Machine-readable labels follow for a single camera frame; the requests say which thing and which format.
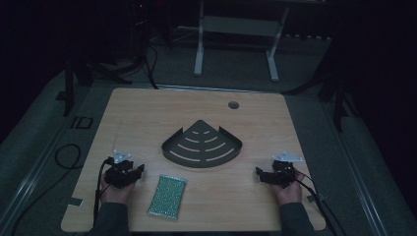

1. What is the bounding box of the dark grey corner shelf tray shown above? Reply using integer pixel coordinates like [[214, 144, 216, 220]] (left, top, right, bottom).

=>
[[160, 119, 244, 169]]

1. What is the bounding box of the white metal desk frame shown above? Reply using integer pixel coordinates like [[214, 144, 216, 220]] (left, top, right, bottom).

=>
[[193, 0, 328, 83]]

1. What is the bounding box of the person's right hand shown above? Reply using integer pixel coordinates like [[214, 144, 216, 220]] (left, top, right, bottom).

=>
[[270, 171, 305, 207]]

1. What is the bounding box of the green speckled packet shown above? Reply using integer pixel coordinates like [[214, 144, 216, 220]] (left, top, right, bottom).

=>
[[147, 174, 188, 220]]

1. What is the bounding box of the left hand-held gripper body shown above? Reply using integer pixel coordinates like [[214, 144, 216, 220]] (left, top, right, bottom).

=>
[[103, 149, 140, 190]]

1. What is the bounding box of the black floor cable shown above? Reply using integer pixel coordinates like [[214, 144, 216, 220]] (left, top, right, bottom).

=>
[[9, 143, 83, 236]]

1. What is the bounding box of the person's left hand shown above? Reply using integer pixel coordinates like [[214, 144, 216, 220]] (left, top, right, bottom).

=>
[[99, 172, 137, 206]]

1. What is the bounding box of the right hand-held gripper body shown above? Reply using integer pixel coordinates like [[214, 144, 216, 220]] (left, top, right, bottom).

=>
[[261, 150, 304, 190]]

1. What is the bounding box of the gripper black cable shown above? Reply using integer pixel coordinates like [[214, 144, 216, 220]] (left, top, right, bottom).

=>
[[92, 157, 114, 227], [288, 168, 348, 236]]

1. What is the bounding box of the black tripod stand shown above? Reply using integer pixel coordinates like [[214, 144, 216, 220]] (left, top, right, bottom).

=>
[[55, 48, 146, 118], [281, 35, 362, 134]]

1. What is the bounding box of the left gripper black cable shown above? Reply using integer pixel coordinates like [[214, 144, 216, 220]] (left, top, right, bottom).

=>
[[92, 157, 114, 227]]

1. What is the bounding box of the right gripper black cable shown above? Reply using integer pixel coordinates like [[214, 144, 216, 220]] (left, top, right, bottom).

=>
[[288, 168, 348, 236]]

